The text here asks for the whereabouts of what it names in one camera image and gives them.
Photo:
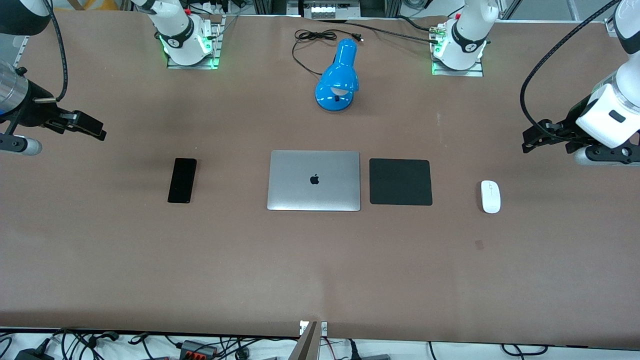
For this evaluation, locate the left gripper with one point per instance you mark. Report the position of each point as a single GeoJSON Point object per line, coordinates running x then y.
{"type": "Point", "coordinates": [573, 125]}

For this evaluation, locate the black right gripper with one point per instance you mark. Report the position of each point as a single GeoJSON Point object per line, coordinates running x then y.
{"type": "Point", "coordinates": [36, 107]}

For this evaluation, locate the white computer mouse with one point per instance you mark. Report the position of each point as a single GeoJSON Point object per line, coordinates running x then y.
{"type": "Point", "coordinates": [490, 196]}

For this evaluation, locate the black smartphone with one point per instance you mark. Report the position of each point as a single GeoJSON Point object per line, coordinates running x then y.
{"type": "Point", "coordinates": [182, 180]}

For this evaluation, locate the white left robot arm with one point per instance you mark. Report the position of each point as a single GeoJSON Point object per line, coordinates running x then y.
{"type": "Point", "coordinates": [467, 35]}

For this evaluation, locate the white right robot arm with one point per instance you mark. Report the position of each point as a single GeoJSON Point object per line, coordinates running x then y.
{"type": "Point", "coordinates": [177, 30]}

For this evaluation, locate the black mouse pad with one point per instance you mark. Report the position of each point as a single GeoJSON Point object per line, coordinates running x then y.
{"type": "Point", "coordinates": [400, 182]}

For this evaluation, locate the blue desk lamp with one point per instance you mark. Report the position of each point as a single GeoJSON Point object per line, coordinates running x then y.
{"type": "Point", "coordinates": [338, 75]}

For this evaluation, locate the black power adapter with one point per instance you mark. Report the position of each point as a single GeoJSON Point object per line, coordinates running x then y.
{"type": "Point", "coordinates": [32, 354]}

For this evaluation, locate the silver laptop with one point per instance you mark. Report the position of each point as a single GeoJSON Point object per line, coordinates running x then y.
{"type": "Point", "coordinates": [314, 180]}

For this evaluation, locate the black box with orange connectors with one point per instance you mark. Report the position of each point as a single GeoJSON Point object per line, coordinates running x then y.
{"type": "Point", "coordinates": [197, 347]}

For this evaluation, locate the grey power strip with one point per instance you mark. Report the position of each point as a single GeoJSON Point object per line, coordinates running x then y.
{"type": "Point", "coordinates": [330, 9]}

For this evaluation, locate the aluminium frame rail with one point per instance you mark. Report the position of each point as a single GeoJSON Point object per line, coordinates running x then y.
{"type": "Point", "coordinates": [21, 52]}

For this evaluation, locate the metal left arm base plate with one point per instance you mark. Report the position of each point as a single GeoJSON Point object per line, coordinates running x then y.
{"type": "Point", "coordinates": [457, 72]}

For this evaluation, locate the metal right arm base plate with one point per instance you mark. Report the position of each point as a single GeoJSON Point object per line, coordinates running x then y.
{"type": "Point", "coordinates": [218, 45]}

